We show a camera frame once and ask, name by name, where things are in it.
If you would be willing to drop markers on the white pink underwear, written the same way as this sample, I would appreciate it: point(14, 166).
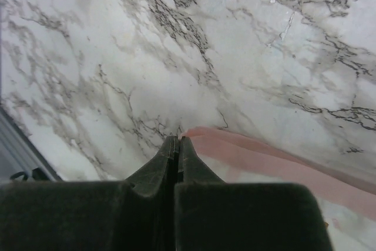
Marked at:
point(345, 195)

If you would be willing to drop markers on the aluminium rail frame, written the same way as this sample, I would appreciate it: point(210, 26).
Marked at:
point(20, 160)

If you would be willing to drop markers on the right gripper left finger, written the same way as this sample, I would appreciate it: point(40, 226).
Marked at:
point(131, 214)

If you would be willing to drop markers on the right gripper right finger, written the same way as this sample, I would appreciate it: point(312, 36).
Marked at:
point(210, 214)

